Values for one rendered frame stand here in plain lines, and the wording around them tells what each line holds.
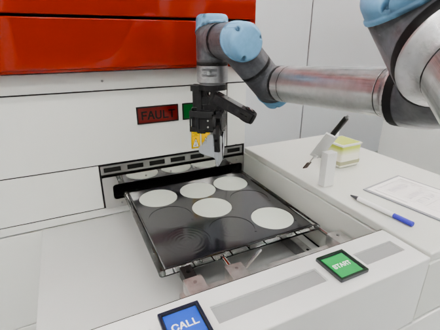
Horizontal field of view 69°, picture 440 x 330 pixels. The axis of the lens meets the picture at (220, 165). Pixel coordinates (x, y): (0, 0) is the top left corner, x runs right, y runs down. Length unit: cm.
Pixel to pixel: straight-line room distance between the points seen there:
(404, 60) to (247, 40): 37
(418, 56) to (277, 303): 34
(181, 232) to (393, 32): 54
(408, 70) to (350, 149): 60
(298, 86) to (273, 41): 222
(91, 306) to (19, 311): 46
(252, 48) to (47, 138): 54
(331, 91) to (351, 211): 27
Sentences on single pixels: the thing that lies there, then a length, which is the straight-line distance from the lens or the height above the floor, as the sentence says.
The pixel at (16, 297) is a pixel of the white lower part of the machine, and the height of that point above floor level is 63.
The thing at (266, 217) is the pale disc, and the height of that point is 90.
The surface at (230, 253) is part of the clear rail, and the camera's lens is 66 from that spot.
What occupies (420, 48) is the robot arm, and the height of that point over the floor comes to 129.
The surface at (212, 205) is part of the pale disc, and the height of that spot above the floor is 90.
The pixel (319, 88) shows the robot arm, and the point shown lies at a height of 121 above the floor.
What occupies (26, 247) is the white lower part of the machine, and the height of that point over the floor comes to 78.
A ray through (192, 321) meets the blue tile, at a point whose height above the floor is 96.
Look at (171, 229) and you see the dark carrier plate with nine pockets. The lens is 73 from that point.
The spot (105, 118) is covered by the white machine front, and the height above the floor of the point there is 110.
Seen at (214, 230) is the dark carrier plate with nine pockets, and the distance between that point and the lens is 72.
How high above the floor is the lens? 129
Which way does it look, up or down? 22 degrees down
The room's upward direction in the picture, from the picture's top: straight up
